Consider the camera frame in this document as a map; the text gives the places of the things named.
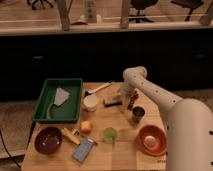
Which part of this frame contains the wooden block eraser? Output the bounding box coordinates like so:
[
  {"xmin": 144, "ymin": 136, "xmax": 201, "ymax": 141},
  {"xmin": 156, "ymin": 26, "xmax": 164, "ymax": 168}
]
[{"xmin": 103, "ymin": 95, "xmax": 122, "ymax": 107}]

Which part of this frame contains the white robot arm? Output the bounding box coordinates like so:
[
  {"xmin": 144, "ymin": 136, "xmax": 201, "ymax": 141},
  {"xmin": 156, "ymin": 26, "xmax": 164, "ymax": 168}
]
[{"xmin": 120, "ymin": 66, "xmax": 213, "ymax": 171}]

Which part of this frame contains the orange bowl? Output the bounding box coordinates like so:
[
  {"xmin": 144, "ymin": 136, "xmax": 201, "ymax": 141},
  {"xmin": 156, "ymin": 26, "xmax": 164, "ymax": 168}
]
[{"xmin": 136, "ymin": 125, "xmax": 167, "ymax": 157}]

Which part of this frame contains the purple bowl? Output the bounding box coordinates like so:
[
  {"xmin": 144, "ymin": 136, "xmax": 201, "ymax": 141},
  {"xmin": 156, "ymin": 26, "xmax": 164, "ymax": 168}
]
[{"xmin": 34, "ymin": 127, "xmax": 62, "ymax": 155}]

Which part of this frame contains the dark metal cup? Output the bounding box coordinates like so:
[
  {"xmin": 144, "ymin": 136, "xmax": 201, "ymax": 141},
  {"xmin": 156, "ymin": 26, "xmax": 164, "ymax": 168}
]
[{"xmin": 132, "ymin": 106, "xmax": 145, "ymax": 123}]

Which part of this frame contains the white round container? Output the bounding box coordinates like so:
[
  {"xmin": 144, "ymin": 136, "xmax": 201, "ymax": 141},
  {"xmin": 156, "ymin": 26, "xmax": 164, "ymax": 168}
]
[{"xmin": 83, "ymin": 95, "xmax": 98, "ymax": 112}]

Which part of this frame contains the green plastic cup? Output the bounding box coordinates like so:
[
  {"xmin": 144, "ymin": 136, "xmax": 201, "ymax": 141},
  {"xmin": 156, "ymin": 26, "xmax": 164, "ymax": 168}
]
[{"xmin": 103, "ymin": 127, "xmax": 117, "ymax": 144}]

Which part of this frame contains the orange fruit toy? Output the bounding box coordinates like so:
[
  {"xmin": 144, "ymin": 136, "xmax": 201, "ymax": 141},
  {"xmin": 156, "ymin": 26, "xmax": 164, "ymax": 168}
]
[{"xmin": 80, "ymin": 121, "xmax": 92, "ymax": 134}]

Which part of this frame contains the white egg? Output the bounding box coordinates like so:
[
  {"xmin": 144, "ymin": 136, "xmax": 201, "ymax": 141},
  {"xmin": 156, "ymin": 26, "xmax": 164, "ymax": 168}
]
[{"xmin": 143, "ymin": 135, "xmax": 159, "ymax": 150}]

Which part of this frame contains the green plastic tray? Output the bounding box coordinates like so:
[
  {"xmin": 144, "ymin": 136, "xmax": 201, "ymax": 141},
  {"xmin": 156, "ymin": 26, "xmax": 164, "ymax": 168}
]
[{"xmin": 32, "ymin": 78, "xmax": 83, "ymax": 123}]

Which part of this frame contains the grey cloth piece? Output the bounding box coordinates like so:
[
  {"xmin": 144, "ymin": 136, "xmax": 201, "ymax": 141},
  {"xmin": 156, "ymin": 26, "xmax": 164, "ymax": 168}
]
[{"xmin": 54, "ymin": 88, "xmax": 70, "ymax": 106}]

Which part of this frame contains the blue sponge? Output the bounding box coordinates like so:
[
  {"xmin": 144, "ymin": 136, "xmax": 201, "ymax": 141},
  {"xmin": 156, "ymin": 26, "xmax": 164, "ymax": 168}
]
[{"xmin": 72, "ymin": 138, "xmax": 94, "ymax": 163}]

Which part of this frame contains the green vegetable toy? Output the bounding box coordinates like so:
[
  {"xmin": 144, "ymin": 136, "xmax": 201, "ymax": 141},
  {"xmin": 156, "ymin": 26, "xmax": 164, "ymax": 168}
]
[{"xmin": 46, "ymin": 103, "xmax": 54, "ymax": 119}]

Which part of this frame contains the black office chair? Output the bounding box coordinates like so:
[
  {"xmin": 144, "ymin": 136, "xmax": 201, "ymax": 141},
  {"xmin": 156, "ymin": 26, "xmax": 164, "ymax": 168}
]
[{"xmin": 129, "ymin": 0, "xmax": 158, "ymax": 23}]

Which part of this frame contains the white handled brush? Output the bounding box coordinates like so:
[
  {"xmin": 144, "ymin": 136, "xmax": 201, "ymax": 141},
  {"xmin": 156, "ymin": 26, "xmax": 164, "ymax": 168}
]
[{"xmin": 85, "ymin": 81, "xmax": 114, "ymax": 96}]

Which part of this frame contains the wooden post middle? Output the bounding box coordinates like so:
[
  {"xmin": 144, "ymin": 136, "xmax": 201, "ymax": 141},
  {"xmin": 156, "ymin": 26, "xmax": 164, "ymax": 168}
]
[{"xmin": 120, "ymin": 0, "xmax": 130, "ymax": 29}]

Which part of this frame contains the wooden post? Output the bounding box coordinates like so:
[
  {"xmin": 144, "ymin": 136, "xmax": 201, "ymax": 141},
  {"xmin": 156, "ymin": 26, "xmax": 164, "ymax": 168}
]
[
  {"xmin": 120, "ymin": 0, "xmax": 130, "ymax": 29},
  {"xmin": 56, "ymin": 0, "xmax": 70, "ymax": 31}
]

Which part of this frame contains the wooden post left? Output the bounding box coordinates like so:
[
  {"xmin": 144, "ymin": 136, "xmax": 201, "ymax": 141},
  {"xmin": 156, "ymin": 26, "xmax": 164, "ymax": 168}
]
[{"xmin": 56, "ymin": 0, "xmax": 70, "ymax": 31}]

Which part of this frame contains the black cable left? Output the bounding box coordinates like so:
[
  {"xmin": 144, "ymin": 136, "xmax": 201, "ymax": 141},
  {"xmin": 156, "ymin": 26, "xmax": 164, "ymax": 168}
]
[{"xmin": 0, "ymin": 129, "xmax": 23, "ymax": 169}]

